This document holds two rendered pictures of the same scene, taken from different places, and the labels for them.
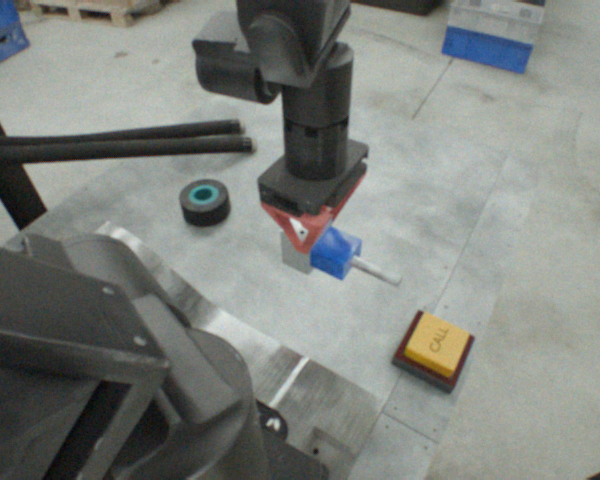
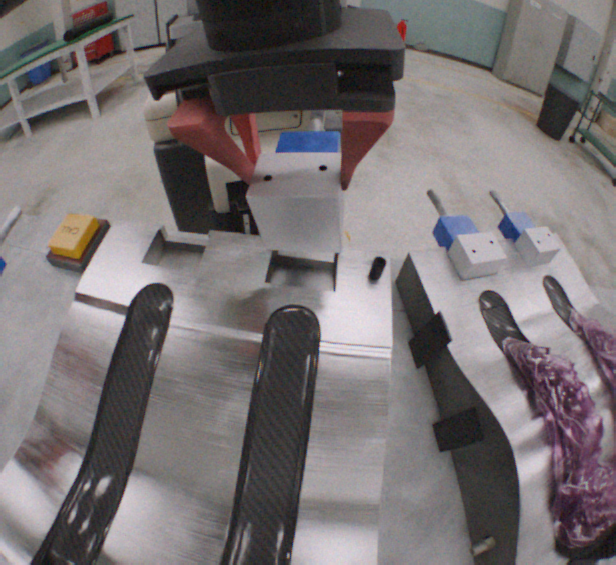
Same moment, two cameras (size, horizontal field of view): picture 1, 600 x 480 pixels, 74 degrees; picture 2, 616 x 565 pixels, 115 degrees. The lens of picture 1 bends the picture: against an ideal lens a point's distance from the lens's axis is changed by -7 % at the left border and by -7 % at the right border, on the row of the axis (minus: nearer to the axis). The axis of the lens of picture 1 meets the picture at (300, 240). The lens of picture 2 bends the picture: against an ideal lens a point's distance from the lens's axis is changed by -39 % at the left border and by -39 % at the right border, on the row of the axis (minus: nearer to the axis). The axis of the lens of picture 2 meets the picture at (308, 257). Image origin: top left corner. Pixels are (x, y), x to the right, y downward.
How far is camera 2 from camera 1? 27 cm
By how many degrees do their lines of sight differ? 68
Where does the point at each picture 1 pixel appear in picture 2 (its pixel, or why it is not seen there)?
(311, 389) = (105, 277)
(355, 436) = (147, 229)
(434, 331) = (63, 234)
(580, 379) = not seen: hidden behind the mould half
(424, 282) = (26, 266)
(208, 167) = not seen: outside the picture
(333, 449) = (161, 261)
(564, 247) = not seen: hidden behind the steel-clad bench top
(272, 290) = (28, 402)
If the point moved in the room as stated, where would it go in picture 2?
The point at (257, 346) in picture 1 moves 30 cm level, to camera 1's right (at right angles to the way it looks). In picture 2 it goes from (66, 352) to (83, 158)
